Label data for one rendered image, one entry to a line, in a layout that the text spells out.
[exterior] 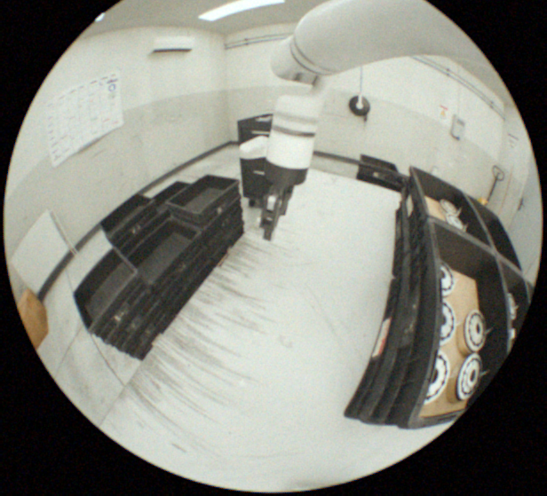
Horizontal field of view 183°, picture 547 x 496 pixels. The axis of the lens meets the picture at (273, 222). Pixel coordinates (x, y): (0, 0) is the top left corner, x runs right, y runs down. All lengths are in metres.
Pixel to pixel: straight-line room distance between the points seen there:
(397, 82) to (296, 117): 3.27
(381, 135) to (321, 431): 3.47
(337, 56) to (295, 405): 0.49
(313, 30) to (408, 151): 3.45
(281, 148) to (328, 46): 0.18
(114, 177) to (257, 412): 2.74
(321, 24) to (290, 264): 0.51
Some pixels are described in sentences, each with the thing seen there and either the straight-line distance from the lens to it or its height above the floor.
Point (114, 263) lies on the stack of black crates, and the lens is 1.08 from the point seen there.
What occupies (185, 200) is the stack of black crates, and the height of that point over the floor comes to 0.52.
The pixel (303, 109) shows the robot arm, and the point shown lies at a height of 1.09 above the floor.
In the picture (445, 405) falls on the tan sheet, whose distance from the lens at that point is 0.44.
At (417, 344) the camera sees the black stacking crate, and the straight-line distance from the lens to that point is 0.31.
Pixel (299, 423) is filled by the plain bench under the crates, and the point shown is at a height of 0.70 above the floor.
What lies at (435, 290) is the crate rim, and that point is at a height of 0.93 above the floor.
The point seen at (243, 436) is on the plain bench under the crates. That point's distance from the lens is 0.43.
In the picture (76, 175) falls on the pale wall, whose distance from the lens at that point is 2.64.
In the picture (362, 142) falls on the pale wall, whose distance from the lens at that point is 3.44.
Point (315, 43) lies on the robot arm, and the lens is 0.16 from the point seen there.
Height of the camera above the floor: 1.11
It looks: 39 degrees down
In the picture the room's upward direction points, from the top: straight up
